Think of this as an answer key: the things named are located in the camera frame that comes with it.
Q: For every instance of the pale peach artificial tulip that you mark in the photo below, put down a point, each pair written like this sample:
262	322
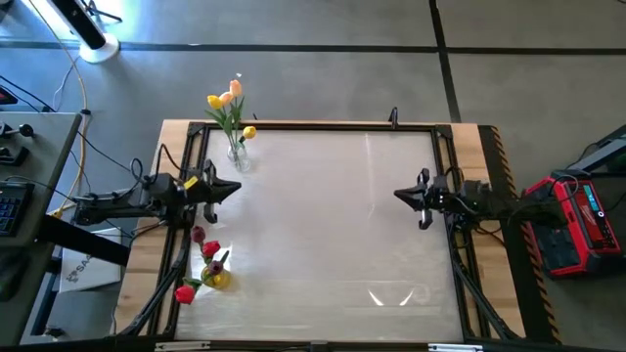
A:
226	98

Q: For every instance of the black yellow hazard strip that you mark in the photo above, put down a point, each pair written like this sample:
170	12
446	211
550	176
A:
494	146

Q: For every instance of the red black power station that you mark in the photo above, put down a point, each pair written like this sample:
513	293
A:
572	225

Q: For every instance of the clear glass bottle vase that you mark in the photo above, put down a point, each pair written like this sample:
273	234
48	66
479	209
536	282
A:
240	161

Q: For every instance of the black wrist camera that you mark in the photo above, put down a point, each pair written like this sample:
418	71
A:
438	195
194	190

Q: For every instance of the black diagonal rig brace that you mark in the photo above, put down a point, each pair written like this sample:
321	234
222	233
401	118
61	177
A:
166	283
484	303

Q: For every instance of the yellow glass vase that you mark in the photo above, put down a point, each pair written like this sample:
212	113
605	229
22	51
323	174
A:
220	279

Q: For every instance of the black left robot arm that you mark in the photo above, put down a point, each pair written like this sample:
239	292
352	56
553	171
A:
122	205

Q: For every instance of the black bar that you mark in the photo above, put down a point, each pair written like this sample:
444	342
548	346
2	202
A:
83	239

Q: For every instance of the white printed box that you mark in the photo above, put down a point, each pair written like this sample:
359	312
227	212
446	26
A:
90	266

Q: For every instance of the grey desk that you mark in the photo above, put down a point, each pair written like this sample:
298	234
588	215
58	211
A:
29	274

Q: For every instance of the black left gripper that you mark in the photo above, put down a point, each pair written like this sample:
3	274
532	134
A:
210	195

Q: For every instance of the black aluminium table frame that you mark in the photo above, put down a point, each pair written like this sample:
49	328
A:
318	126

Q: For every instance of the dark red artificial tulip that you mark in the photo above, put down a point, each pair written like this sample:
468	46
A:
197	233

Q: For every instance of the black clamp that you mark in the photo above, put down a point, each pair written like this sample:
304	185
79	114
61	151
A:
393	117

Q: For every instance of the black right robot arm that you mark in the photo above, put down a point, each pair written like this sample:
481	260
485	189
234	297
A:
513	210

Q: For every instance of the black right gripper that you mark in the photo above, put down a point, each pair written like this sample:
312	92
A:
424	215

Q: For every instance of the wooden workbench top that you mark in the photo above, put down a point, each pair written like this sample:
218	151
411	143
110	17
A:
139	264

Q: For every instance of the black keyboard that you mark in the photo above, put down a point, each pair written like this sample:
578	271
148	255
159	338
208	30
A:
12	207

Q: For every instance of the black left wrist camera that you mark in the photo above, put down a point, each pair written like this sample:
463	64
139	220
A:
194	190

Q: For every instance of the orange peach artificial tulip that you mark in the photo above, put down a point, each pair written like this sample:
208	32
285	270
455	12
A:
236	88

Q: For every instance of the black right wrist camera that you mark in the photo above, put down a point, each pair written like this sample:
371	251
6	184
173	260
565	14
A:
438	195

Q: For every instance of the silver edge bracket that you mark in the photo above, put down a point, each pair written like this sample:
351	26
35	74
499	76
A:
455	347

